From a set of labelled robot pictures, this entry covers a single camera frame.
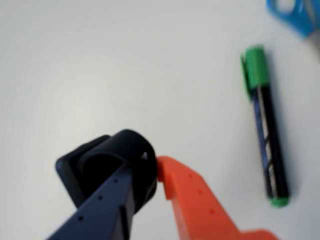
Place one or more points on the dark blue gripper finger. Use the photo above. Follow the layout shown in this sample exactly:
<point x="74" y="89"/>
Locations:
<point x="100" y="215"/>

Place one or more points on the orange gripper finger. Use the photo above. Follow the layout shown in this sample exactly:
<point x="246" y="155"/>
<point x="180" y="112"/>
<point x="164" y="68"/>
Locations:
<point x="197" y="205"/>

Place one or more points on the black marker with green cap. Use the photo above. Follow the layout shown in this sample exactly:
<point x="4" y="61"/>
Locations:
<point x="272" y="140"/>

